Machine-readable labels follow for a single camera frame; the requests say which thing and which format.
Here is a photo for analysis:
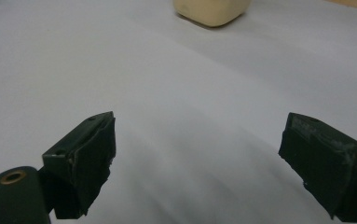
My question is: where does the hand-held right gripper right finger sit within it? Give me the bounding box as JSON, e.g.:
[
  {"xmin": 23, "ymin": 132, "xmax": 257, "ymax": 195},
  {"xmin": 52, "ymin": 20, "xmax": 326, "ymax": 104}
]
[{"xmin": 277, "ymin": 111, "xmax": 357, "ymax": 224}]

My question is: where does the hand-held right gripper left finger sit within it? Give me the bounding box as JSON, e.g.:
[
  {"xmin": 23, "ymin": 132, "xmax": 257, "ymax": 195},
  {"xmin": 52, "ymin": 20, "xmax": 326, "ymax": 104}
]
[{"xmin": 41, "ymin": 110, "xmax": 117, "ymax": 220}]

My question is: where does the cream square cup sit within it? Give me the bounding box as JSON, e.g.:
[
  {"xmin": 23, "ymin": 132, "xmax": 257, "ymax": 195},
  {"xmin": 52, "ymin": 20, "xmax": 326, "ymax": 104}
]
[{"xmin": 172, "ymin": 0, "xmax": 253, "ymax": 28}]

